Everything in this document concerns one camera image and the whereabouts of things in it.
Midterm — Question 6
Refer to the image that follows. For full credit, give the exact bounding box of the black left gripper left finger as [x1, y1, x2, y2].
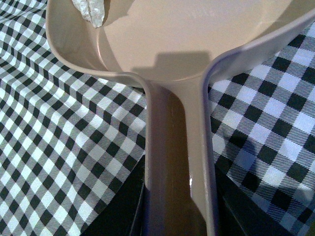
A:
[83, 155, 145, 236]

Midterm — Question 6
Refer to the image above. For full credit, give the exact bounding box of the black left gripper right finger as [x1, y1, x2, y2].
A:
[215, 167, 290, 236]

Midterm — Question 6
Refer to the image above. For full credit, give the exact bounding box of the beige plastic dustpan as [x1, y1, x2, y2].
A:
[46, 0, 315, 236]

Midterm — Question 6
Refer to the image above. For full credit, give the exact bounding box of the white paper trash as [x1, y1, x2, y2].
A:
[72, 0, 105, 28]

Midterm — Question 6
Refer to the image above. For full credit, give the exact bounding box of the black white checkered tablecloth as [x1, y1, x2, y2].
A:
[0, 0, 315, 236]

